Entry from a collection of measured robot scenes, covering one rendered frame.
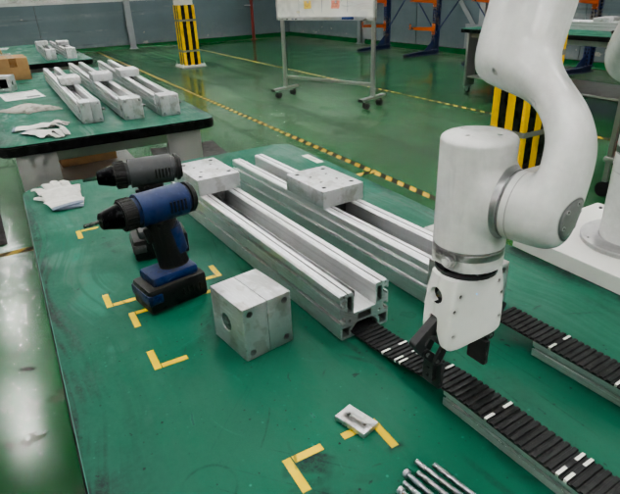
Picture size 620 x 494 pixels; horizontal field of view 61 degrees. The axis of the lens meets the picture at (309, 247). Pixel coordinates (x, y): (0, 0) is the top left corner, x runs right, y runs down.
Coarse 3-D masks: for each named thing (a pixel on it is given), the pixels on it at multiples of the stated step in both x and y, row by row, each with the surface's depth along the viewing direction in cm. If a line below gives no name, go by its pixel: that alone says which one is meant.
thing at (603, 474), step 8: (592, 472) 58; (600, 472) 59; (608, 472) 58; (576, 480) 58; (584, 480) 57; (592, 480) 58; (600, 480) 57; (576, 488) 57; (584, 488) 57; (592, 488) 57
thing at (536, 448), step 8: (552, 432) 64; (536, 440) 63; (544, 440) 63; (552, 440) 63; (560, 440) 63; (528, 448) 62; (536, 448) 62; (544, 448) 62; (552, 448) 62; (536, 456) 61
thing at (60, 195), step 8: (48, 184) 158; (56, 184) 159; (64, 184) 160; (72, 184) 161; (40, 192) 155; (48, 192) 154; (56, 192) 153; (64, 192) 154; (72, 192) 154; (40, 200) 152; (48, 200) 150; (56, 200) 148; (64, 200) 148; (72, 200) 148; (80, 200) 149; (56, 208) 145; (64, 208) 146; (72, 208) 147
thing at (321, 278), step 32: (224, 224) 119; (256, 224) 118; (288, 224) 110; (256, 256) 110; (288, 256) 97; (320, 256) 100; (288, 288) 99; (320, 288) 88; (352, 288) 94; (384, 288) 90; (320, 320) 91; (352, 320) 87; (384, 320) 92
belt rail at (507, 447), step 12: (456, 408) 71; (468, 420) 70; (480, 420) 68; (480, 432) 68; (492, 432) 67; (504, 444) 65; (516, 456) 64; (528, 456) 62; (528, 468) 63; (540, 468) 61; (540, 480) 62; (552, 480) 61; (564, 492) 59; (576, 492) 57
